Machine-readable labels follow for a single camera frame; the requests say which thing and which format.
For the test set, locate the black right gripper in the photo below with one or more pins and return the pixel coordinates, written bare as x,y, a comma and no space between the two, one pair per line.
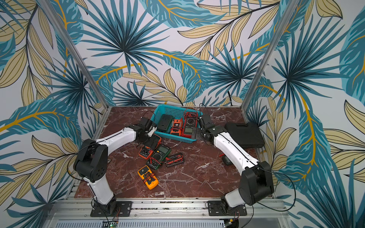
203,124

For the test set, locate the dark green multimeter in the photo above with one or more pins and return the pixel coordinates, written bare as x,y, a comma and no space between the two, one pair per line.
165,123

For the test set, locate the red black large multimeter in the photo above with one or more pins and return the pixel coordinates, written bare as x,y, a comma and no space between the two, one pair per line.
190,121

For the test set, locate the red clamp multimeter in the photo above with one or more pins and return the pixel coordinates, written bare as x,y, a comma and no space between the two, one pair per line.
193,136

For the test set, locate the orange black multimeter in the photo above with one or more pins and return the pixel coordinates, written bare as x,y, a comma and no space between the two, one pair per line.
148,148

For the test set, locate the orange clamp multimeter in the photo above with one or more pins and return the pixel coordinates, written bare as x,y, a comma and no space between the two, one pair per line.
177,128

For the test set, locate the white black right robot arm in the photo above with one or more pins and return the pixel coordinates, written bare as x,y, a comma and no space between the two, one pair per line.
256,182

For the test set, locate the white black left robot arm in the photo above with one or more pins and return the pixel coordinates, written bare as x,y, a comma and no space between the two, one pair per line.
91,161

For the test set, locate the green black multimeter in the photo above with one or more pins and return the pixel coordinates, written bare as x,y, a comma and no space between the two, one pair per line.
158,157

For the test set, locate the teal plastic basket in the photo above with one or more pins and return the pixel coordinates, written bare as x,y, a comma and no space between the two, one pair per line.
177,113

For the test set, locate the small black multimeter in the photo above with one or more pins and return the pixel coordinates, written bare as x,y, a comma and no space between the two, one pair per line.
226,160

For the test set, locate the yellow multimeter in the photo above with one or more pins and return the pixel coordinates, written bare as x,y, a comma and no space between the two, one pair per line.
148,177

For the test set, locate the black plastic tool case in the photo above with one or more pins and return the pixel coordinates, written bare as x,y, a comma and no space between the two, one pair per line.
246,135

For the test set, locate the small black red tester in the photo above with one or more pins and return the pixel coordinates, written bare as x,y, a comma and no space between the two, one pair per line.
174,160

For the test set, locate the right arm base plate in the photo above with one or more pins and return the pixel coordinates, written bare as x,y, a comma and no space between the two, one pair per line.
218,208

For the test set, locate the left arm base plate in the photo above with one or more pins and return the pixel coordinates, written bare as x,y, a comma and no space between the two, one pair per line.
113,209

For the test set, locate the aluminium front rail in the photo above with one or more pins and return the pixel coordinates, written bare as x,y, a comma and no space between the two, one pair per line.
168,213

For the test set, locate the right corner metal post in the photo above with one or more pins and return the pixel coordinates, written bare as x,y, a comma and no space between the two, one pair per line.
271,47

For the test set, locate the corner metal post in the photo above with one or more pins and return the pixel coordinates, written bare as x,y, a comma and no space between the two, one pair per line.
69,44
271,47

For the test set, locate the left corner metal post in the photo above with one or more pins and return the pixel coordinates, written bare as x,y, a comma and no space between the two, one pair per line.
69,44

